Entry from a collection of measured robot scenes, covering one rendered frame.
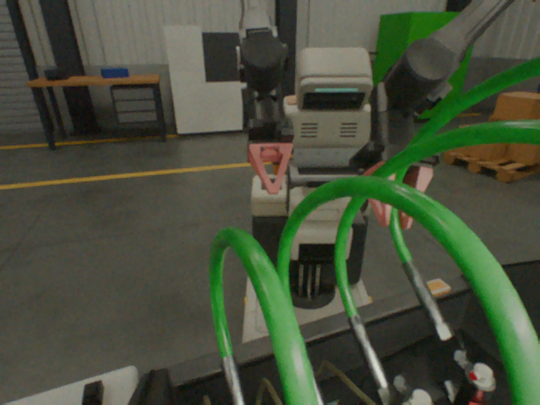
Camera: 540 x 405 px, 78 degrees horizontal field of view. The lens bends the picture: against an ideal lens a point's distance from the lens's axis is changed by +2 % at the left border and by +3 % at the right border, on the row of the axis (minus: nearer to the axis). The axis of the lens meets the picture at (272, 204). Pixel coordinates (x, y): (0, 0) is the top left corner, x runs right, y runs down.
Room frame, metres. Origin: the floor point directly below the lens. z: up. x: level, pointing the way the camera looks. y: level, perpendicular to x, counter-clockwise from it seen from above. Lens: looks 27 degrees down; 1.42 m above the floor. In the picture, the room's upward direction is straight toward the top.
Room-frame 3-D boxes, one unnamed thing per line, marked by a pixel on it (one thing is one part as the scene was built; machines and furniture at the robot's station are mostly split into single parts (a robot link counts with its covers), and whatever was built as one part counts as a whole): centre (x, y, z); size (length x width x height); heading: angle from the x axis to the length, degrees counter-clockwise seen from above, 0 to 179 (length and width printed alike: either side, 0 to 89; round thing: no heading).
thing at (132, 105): (4.99, 2.43, 0.51); 1.60 x 0.70 x 1.03; 106
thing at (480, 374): (0.23, -0.21, 1.10); 0.02 x 0.02 x 0.03
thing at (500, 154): (3.96, -2.85, 0.39); 1.20 x 0.85 x 0.79; 118
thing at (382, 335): (0.45, -0.13, 0.87); 0.62 x 0.04 x 0.16; 112
